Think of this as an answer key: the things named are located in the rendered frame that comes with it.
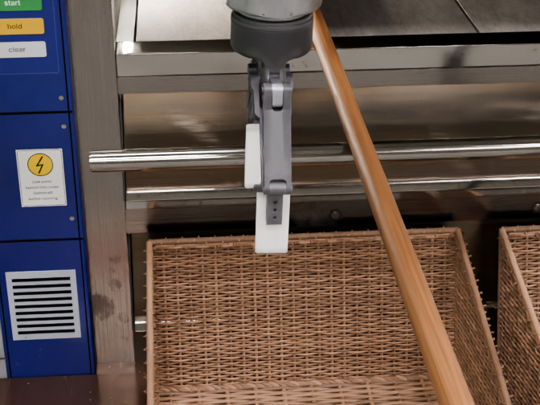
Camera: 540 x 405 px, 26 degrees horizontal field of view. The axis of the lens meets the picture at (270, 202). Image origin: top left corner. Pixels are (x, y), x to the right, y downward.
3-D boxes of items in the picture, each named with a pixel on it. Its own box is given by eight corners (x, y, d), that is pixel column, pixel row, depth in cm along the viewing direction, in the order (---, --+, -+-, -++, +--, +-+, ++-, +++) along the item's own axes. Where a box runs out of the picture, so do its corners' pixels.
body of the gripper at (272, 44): (228, -7, 109) (226, 86, 113) (234, 22, 101) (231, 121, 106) (308, -7, 110) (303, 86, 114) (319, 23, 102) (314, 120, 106)
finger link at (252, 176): (246, 126, 118) (246, 123, 118) (244, 188, 121) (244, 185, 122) (276, 126, 118) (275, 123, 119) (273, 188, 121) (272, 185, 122)
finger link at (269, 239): (289, 182, 107) (290, 186, 106) (286, 249, 110) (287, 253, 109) (256, 183, 106) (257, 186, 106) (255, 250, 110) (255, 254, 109)
